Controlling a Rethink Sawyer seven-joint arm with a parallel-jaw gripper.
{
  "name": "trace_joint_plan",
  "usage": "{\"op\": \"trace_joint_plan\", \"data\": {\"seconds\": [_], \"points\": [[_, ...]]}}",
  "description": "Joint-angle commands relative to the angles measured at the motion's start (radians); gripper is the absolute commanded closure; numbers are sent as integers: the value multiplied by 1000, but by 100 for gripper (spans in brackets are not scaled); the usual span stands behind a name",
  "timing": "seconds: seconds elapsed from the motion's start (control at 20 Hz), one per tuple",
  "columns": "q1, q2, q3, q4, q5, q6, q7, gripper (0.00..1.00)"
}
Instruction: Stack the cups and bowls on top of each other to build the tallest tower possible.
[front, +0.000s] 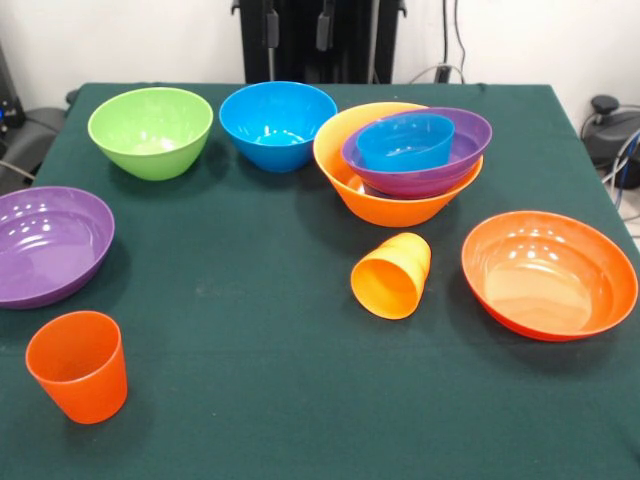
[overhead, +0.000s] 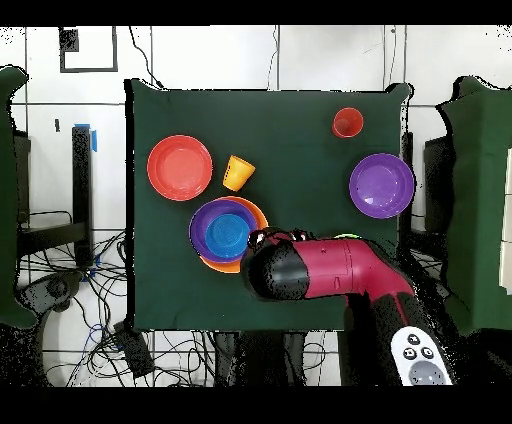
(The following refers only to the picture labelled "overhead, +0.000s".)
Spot small translucent blue bowl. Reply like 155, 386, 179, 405
204, 212, 252, 259

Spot orange cup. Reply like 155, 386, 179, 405
222, 154, 256, 192

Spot purple bowl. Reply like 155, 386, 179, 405
348, 152, 416, 220
188, 198, 260, 265

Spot large orange bowl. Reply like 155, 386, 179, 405
198, 195, 270, 275

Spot dark green tablecloth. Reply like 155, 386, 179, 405
125, 78, 413, 335

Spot red shallow bowl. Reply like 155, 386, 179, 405
146, 134, 214, 201

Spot red cup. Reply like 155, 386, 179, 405
331, 106, 365, 140

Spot black metal stand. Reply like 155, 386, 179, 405
17, 125, 94, 267

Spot blue tape strip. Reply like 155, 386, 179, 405
74, 123, 98, 153

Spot black power brick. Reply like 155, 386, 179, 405
113, 319, 156, 379

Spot green cloth side table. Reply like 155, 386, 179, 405
0, 65, 39, 329
433, 75, 512, 337

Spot white box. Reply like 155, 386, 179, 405
497, 147, 512, 295

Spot tangled floor cables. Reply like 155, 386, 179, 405
17, 231, 217, 387

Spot black floor cable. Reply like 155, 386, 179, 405
128, 26, 165, 90

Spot black pedestal leg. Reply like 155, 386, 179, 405
17, 271, 85, 313

